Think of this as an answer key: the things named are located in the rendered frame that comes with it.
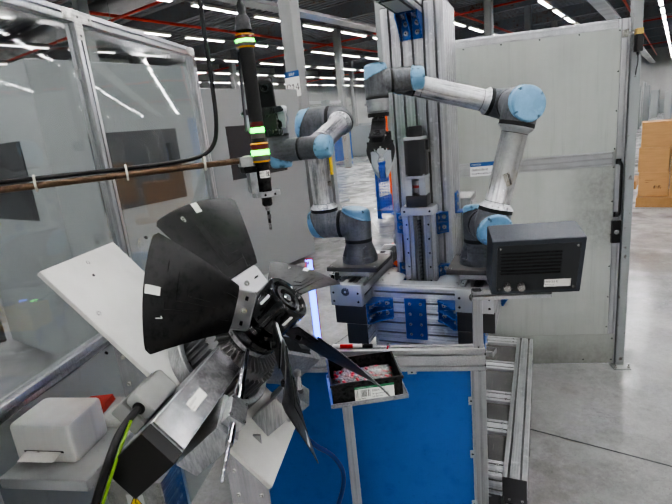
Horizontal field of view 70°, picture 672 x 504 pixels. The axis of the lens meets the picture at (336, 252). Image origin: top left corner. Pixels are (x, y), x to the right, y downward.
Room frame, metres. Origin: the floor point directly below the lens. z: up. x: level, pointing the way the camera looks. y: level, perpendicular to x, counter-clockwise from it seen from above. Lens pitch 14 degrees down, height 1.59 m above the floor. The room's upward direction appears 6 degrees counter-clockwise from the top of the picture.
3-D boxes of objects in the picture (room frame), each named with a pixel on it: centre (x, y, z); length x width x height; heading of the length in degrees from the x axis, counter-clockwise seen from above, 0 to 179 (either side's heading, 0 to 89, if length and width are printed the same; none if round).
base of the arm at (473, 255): (1.77, -0.55, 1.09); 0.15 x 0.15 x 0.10
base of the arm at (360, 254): (1.97, -0.10, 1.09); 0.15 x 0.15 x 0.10
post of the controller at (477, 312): (1.42, -0.43, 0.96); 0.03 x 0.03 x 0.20; 79
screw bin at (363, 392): (1.32, -0.05, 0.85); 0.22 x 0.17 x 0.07; 94
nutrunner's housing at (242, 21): (1.16, 0.16, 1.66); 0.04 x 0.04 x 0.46
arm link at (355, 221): (1.97, -0.09, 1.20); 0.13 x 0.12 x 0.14; 71
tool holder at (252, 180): (1.16, 0.16, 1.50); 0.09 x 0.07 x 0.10; 114
